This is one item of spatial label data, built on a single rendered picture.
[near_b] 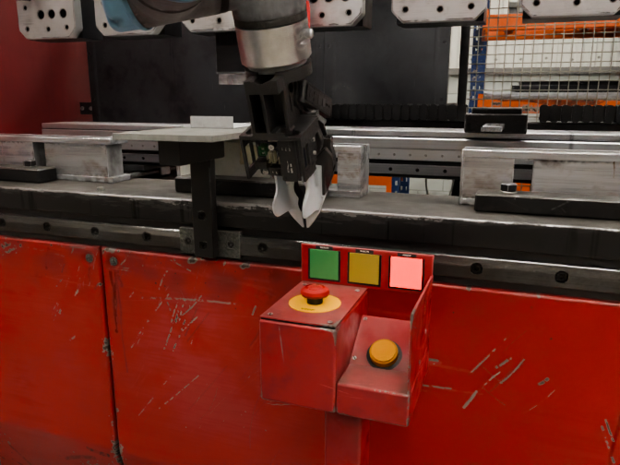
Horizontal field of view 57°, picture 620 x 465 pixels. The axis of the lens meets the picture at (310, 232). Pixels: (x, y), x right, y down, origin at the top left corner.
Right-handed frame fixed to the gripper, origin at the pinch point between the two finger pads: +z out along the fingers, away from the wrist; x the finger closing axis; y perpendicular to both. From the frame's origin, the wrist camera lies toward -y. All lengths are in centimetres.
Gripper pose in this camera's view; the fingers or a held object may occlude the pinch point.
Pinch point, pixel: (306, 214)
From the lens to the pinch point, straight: 72.4
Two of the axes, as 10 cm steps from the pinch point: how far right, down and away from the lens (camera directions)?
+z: 1.2, 8.4, 5.3
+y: -3.2, 5.4, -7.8
